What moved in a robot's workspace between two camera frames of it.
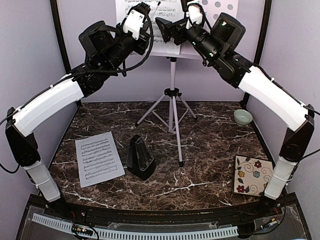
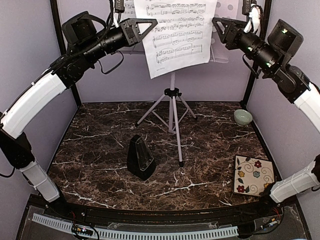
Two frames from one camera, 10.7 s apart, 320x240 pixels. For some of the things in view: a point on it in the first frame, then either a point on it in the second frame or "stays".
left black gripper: [142, 47] → [130, 28]
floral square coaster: [251, 175] stays
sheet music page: [98, 159] → [181, 38]
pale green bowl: [242, 117] stays
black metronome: [140, 161] stays
